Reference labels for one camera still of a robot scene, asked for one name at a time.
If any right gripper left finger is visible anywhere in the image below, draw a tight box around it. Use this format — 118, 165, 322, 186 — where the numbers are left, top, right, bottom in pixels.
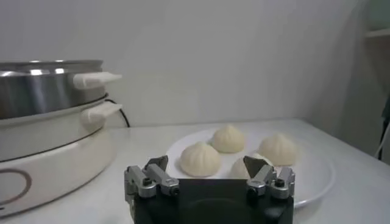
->
124, 155, 181, 200

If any cream electric cooker base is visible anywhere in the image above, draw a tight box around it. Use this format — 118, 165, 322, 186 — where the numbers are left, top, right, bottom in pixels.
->
0, 96, 124, 219

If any white steamed baozi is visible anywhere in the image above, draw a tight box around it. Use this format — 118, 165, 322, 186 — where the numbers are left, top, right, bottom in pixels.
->
212, 124, 246, 154
179, 141, 222, 178
257, 133, 301, 167
230, 152, 274, 180

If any round white plate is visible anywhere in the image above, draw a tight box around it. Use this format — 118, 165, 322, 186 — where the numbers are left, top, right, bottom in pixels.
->
165, 126, 336, 209

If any black cooker power cable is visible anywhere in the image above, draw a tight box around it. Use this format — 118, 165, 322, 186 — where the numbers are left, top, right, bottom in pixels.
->
105, 97, 131, 128

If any stainless steel steamer basket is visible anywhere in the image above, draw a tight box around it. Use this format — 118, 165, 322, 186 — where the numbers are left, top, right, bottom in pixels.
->
0, 59, 123, 120

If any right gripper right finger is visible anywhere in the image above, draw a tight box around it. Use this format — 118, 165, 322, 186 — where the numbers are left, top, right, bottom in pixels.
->
243, 155, 296, 200

